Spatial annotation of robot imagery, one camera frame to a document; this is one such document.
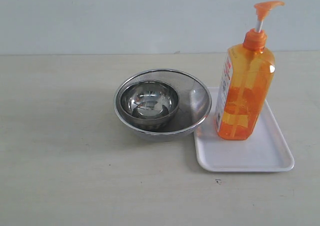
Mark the orange pump soap bottle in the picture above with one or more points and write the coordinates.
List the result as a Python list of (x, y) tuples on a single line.
[(247, 74)]

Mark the steel mesh strainer bowl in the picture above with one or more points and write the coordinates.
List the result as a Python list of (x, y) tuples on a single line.
[(194, 107)]

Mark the small stainless steel bowl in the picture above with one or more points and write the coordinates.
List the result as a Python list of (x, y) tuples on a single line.
[(149, 103)]

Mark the white rectangular plastic tray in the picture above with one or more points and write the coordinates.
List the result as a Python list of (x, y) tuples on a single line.
[(266, 150)]

